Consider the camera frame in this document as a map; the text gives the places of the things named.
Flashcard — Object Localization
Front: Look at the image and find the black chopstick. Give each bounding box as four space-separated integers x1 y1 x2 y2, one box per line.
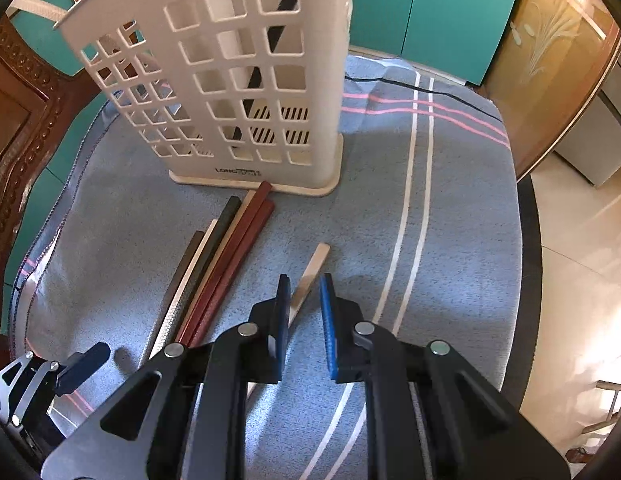
183 195 242 331
230 0 298 148

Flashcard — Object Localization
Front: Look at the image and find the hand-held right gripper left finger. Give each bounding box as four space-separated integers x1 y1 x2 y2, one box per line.
40 274 294 480

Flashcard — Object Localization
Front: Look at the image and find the wooden chair frame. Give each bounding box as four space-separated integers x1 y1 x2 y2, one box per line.
565 377 621 466

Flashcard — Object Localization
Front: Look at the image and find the blue-grey striped cloth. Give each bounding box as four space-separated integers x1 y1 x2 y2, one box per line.
0 52 524 480

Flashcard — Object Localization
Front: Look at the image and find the cream chopstick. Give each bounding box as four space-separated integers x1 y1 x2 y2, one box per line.
188 219 218 311
245 242 331 401
178 190 257 336

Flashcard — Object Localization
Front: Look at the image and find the teal cabinet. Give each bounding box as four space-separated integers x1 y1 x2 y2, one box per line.
348 0 524 87

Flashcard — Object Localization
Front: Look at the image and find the etched glass wooden door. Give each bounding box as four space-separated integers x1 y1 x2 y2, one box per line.
478 0 621 181

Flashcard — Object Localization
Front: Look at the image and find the white woven strap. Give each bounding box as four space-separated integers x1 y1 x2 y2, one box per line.
8 0 71 22

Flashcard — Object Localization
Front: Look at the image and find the dark red chopstick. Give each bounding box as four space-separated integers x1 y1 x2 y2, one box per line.
188 200 277 350
175 181 274 346

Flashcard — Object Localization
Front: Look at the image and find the carved wooden chair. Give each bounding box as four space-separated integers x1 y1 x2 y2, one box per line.
0 10 111 331

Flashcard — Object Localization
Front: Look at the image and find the white appliance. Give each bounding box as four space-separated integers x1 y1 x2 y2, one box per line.
553 60 621 188

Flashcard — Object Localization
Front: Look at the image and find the cream plastic utensil holder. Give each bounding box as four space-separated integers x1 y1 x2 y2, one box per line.
53 0 354 198

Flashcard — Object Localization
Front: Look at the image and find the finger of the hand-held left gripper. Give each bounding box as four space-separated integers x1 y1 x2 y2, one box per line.
0 342 111 428

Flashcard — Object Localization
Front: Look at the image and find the grey-brown chopstick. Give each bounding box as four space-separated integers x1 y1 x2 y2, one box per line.
148 230 204 361

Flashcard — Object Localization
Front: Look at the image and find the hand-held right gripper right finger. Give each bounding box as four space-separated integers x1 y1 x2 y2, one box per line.
318 272 574 480

